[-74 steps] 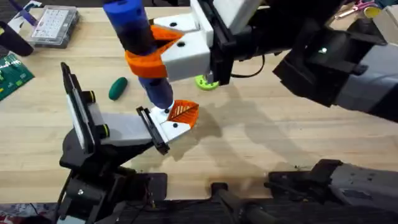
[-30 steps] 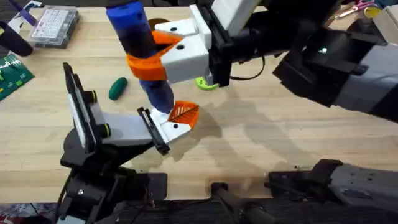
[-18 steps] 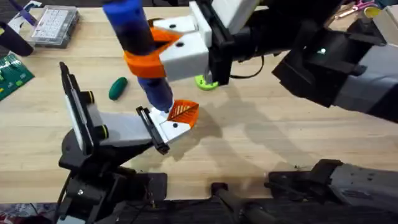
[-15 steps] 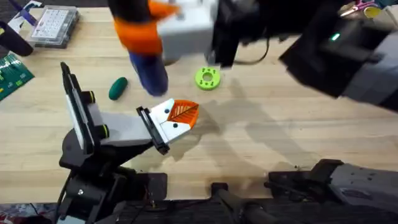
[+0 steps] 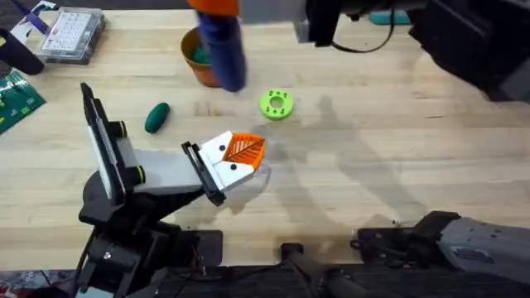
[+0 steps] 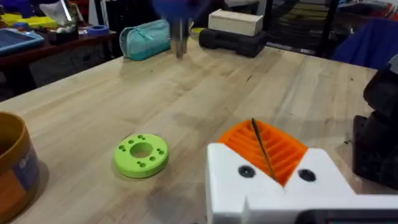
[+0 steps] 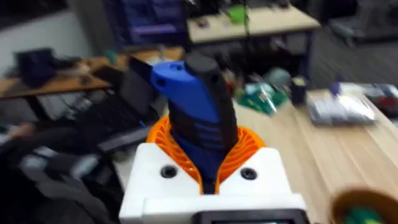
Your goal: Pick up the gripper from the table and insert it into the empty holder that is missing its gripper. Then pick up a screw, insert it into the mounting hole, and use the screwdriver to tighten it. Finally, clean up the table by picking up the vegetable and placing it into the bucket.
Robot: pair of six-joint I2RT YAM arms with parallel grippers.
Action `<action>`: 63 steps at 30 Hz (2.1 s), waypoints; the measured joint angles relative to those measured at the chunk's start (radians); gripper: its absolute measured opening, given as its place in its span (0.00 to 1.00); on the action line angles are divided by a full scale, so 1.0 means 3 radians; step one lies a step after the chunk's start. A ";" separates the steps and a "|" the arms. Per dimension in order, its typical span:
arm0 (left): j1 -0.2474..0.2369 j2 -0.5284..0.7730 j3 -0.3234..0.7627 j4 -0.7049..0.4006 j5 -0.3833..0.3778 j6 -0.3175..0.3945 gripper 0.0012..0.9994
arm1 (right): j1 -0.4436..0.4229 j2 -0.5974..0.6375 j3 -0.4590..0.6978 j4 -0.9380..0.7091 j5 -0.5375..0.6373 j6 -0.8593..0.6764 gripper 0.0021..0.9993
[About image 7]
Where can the white orange right gripper right finger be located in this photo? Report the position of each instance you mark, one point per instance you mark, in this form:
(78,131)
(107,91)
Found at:
(267,174)

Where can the white orange right gripper left finger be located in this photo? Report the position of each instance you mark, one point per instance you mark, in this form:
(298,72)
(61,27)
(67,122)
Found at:
(149,180)

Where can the blue electric screwdriver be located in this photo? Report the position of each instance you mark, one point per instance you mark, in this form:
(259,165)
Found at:
(199,109)

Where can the green board with toy blocks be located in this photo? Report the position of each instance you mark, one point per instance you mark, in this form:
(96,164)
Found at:
(261,98)

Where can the black laptop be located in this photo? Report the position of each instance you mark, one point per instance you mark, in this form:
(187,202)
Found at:
(118,109)

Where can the small black cup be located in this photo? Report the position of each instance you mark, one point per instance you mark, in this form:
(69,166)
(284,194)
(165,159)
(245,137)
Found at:
(298,90)

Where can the clear plastic bag heap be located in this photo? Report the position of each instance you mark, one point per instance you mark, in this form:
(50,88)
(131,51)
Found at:
(340,109)

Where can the brown tub with toys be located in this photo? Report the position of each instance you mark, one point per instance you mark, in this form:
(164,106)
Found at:
(363,208)

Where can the brown wooden desk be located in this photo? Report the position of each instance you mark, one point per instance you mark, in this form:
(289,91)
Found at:
(62,82)

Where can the filled box of parts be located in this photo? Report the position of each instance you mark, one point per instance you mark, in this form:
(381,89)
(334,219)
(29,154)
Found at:
(385,98)

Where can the pale wooden side table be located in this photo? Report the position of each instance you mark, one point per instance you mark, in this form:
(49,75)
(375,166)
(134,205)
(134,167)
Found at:
(255,26)

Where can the blue drawer cabinet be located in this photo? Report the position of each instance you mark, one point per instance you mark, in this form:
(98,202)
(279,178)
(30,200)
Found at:
(149,21)

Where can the dark box on desk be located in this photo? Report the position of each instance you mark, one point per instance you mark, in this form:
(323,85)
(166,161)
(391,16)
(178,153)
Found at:
(35,67)

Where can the green object on side table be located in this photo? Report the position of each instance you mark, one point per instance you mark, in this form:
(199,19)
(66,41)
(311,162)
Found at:
(237,14)

